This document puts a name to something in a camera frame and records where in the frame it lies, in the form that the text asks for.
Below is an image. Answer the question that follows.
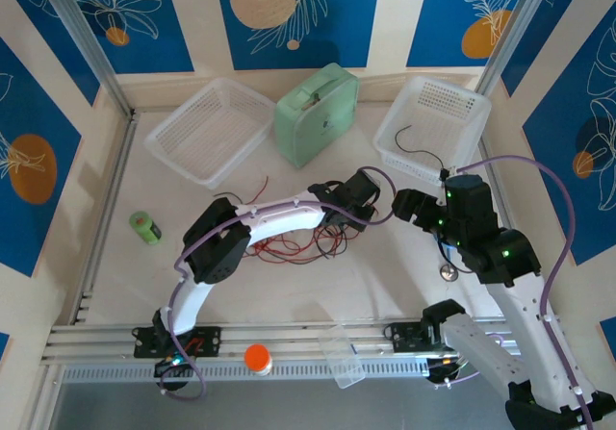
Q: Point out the thin red cable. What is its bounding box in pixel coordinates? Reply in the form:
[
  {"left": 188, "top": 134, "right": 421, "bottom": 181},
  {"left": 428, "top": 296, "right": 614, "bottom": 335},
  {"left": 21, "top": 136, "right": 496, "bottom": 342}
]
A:
[
  {"left": 307, "top": 227, "right": 347, "bottom": 258},
  {"left": 244, "top": 237, "right": 319, "bottom": 266},
  {"left": 249, "top": 174, "right": 270, "bottom": 205}
]

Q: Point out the blue stethoscope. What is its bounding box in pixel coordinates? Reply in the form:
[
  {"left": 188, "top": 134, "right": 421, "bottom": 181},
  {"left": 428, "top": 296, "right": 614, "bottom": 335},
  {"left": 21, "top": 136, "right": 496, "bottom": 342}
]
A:
[{"left": 432, "top": 235, "right": 461, "bottom": 283}]

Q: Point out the mint green zip case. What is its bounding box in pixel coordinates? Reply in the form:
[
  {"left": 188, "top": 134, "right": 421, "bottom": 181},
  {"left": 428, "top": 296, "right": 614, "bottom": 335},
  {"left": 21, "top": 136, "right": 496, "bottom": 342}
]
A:
[{"left": 273, "top": 62, "right": 361, "bottom": 169}]

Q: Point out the clear plastic box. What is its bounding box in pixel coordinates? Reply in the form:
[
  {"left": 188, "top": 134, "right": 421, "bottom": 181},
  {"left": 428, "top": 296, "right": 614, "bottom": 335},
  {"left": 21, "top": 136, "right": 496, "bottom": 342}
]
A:
[{"left": 317, "top": 323, "right": 366, "bottom": 391}]

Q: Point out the small black circuit board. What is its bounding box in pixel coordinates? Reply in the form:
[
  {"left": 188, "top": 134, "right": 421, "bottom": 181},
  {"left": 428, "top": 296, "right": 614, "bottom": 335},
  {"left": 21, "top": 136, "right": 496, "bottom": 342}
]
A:
[
  {"left": 425, "top": 352, "right": 477, "bottom": 384},
  {"left": 153, "top": 355, "right": 196, "bottom": 379}
]

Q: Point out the orange lid jar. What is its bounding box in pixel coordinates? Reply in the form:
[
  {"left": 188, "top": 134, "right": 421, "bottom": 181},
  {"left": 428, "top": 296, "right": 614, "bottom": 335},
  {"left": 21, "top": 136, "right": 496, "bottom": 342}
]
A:
[{"left": 244, "top": 343, "right": 274, "bottom": 377}]

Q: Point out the green small bottle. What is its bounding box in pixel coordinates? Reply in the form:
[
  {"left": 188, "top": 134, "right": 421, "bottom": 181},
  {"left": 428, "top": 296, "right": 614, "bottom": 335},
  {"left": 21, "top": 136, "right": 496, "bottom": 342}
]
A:
[{"left": 128, "top": 210, "right": 163, "bottom": 247}]

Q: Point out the purple camera cable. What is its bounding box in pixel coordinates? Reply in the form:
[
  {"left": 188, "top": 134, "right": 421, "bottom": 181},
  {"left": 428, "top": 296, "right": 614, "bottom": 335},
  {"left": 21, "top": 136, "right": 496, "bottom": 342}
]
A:
[
  {"left": 430, "top": 155, "right": 594, "bottom": 430},
  {"left": 161, "top": 165, "right": 398, "bottom": 398}
]

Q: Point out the aluminium side rail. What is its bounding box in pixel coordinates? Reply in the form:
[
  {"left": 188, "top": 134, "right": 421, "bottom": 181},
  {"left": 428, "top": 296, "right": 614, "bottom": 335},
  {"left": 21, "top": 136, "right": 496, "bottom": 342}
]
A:
[
  {"left": 71, "top": 112, "right": 141, "bottom": 325},
  {"left": 475, "top": 136, "right": 538, "bottom": 316}
]

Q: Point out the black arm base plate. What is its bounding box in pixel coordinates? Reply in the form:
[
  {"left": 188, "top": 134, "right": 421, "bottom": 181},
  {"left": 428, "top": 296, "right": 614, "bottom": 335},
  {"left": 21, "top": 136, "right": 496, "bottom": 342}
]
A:
[
  {"left": 388, "top": 321, "right": 451, "bottom": 354},
  {"left": 133, "top": 326, "right": 222, "bottom": 359}
]

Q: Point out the aluminium front rail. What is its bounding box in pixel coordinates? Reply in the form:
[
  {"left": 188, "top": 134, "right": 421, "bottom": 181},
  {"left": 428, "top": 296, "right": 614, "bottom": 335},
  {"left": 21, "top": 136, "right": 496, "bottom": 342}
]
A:
[{"left": 40, "top": 315, "right": 564, "bottom": 367}]

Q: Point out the grey slotted cable duct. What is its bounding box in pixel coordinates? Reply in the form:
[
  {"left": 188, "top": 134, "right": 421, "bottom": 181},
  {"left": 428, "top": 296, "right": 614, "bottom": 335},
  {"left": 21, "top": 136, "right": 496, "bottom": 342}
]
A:
[{"left": 61, "top": 356, "right": 511, "bottom": 386}]

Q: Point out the aluminium frame post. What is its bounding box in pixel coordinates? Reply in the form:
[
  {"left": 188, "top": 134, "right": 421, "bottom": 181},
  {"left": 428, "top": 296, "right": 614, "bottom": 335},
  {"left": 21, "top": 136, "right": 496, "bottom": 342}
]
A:
[
  {"left": 474, "top": 0, "right": 554, "bottom": 97},
  {"left": 36, "top": 0, "right": 136, "bottom": 118}
]

